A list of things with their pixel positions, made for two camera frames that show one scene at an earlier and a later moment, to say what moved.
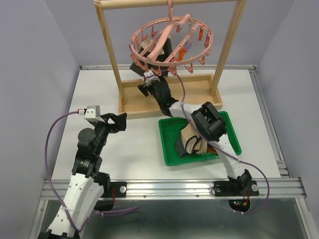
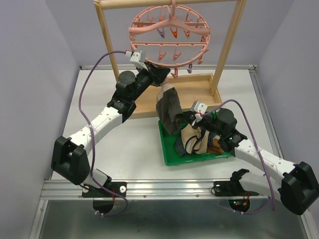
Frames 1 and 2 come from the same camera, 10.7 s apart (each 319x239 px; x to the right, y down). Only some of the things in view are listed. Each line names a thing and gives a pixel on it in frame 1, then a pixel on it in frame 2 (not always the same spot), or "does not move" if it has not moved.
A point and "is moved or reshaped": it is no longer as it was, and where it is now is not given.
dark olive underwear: [155, 70] to [169, 109]
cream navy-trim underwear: [192, 140] does not move
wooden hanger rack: [197, 92] does not move
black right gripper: [143, 89] to [194, 123]
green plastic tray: [169, 127] does not move
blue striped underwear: [180, 148] does not move
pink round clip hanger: [173, 43] is moved or reshaped
